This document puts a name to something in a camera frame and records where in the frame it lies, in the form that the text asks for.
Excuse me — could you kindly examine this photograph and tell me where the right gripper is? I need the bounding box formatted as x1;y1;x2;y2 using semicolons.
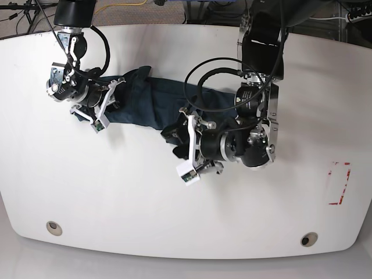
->
70;77;126;124

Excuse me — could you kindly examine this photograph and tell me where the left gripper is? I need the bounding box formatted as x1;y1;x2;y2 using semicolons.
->
161;107;224;174

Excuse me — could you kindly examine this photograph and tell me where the dark teal T-shirt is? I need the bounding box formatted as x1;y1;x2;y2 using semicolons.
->
72;65;242;146

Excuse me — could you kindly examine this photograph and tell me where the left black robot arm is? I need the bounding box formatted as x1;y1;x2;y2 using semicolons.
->
162;1;324;181

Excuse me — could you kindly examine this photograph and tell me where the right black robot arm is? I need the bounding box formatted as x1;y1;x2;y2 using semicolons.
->
46;1;125;132

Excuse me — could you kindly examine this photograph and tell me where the black tripod stand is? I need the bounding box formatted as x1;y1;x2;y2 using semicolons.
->
1;1;58;35

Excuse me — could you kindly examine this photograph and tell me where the red tape rectangle marking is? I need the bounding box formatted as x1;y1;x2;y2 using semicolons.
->
325;162;351;205

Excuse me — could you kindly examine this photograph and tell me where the white power strip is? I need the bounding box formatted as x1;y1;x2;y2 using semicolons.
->
346;5;371;23

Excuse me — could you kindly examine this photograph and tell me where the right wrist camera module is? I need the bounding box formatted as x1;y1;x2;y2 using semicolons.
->
91;118;110;133

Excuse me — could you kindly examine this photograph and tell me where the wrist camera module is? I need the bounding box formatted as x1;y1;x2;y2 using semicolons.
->
91;118;110;133
176;161;201;186

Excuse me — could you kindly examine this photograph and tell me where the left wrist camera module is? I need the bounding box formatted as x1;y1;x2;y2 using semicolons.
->
176;161;201;186

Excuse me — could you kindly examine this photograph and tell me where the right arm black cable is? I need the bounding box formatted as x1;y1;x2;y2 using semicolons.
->
36;0;112;82

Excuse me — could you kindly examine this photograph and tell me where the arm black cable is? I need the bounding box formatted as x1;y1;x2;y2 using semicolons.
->
36;0;112;82
184;0;287;113

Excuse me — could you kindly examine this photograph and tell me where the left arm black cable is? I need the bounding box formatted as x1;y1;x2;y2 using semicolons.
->
184;0;287;113

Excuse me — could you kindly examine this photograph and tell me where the yellow cable on floor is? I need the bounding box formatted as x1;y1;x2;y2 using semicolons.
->
94;0;149;15

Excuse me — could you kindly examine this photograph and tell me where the left table cable grommet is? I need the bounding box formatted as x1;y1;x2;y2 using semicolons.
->
46;221;63;237

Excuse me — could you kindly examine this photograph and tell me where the table cable grommet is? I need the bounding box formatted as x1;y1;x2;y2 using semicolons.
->
300;232;319;248
46;221;63;237

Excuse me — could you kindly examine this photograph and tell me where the right table cable grommet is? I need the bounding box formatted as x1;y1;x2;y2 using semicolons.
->
300;232;319;248

